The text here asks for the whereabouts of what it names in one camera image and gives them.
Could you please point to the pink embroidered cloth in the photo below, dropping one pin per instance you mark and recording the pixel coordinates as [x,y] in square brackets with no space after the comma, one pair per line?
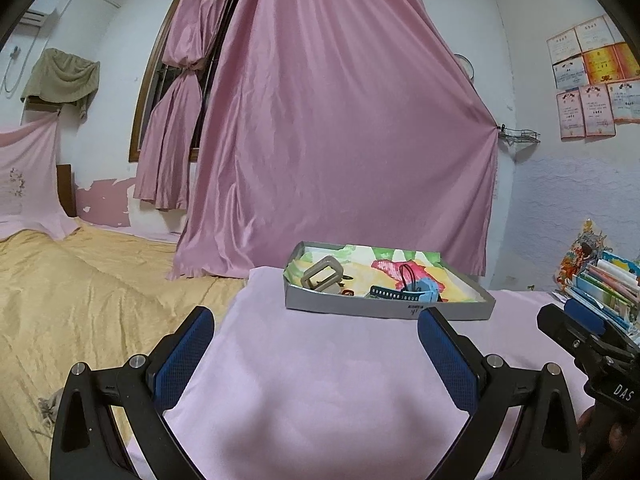
[29,185]

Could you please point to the brown wooden headboard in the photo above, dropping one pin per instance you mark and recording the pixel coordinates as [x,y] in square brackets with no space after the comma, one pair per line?
[66,189]

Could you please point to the wooden window frame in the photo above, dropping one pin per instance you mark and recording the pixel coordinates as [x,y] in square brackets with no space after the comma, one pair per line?
[158,76]

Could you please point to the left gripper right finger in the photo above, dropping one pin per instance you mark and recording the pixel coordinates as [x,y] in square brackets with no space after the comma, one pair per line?
[544,441]

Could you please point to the stack of colourful books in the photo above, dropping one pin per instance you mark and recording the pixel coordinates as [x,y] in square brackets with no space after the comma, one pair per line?
[607,283]

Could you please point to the large pink hanging curtain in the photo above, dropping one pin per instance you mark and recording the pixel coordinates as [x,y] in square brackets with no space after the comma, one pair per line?
[344,122]

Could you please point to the pink table cloth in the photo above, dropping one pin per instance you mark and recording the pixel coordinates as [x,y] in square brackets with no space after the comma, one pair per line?
[283,394]

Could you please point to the white air conditioner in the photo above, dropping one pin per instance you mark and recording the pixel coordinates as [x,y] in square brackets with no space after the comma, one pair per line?
[36,17]

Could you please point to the blue smart watch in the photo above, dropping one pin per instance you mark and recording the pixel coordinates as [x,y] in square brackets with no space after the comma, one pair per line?
[425,291]

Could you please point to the olive green hanging cloth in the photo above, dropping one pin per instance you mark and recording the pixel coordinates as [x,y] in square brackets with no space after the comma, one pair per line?
[63,78]

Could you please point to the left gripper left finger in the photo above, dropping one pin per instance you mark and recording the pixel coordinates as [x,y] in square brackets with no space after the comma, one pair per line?
[87,443]

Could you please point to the person's right hand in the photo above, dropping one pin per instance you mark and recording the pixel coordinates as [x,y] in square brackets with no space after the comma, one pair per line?
[603,431]

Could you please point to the beige hair claw clip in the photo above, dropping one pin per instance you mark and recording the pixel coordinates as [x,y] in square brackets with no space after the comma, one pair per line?
[327,276]

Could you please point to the pink window curtain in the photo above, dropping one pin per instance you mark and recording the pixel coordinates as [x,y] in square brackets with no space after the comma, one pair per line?
[163,171]

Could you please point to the pink wall certificates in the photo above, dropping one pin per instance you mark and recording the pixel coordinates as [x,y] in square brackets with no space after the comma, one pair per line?
[596,79]

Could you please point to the colourful floral tray liner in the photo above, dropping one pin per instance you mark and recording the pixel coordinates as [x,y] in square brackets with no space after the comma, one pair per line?
[386,267]

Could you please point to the wall wire rack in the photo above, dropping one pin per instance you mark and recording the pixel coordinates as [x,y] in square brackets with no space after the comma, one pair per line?
[513,136]

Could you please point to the yellow bed sheet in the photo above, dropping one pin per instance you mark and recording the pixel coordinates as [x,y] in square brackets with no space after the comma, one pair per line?
[98,297]

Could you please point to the grey cardboard tray box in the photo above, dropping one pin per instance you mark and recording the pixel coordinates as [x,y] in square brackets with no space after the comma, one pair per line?
[346,303]

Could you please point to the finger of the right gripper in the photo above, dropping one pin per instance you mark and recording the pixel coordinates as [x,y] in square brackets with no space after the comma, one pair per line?
[565,332]
[593,322]

